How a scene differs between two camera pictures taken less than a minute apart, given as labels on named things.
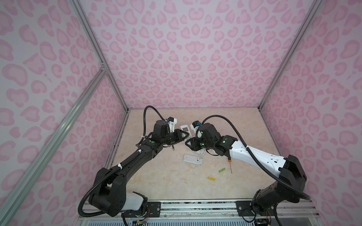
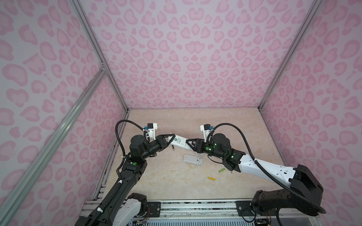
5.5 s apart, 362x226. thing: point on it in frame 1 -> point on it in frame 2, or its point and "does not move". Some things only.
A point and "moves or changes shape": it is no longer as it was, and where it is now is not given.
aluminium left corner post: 101,54 does not move
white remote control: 192,159 does not move
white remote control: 185,128 moves or changes shape
